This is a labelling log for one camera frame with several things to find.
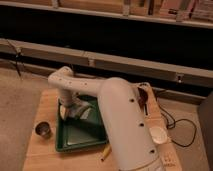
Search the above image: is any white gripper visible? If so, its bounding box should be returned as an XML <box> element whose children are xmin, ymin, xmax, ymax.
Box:
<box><xmin>59</xmin><ymin>98</ymin><xmax>81</xmax><ymax>117</ymax></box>

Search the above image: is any grey wiping cloth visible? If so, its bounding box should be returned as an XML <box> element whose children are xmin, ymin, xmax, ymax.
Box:
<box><xmin>59</xmin><ymin>103</ymin><xmax>92</xmax><ymax>120</ymax></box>

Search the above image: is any green plastic tray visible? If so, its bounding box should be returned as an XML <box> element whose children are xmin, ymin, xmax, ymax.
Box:
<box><xmin>55</xmin><ymin>95</ymin><xmax>108</xmax><ymax>152</ymax></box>

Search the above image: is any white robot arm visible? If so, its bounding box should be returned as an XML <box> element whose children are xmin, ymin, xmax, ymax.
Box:
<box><xmin>48</xmin><ymin>67</ymin><xmax>166</xmax><ymax>171</ymax></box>

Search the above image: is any small metal cup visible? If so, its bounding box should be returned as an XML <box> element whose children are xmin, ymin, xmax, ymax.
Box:
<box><xmin>35</xmin><ymin>122</ymin><xmax>51</xmax><ymax>138</ymax></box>

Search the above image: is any red bowl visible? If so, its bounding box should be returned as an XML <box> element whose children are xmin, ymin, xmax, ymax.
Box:
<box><xmin>138</xmin><ymin>88</ymin><xmax>148</xmax><ymax>108</ymax></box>

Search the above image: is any black power cable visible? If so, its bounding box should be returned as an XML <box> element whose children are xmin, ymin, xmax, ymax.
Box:
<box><xmin>153</xmin><ymin>88</ymin><xmax>198</xmax><ymax>148</ymax></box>

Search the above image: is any metal shelf rail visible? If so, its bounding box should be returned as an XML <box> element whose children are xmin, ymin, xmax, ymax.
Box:
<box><xmin>0</xmin><ymin>38</ymin><xmax>213</xmax><ymax>88</ymax></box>

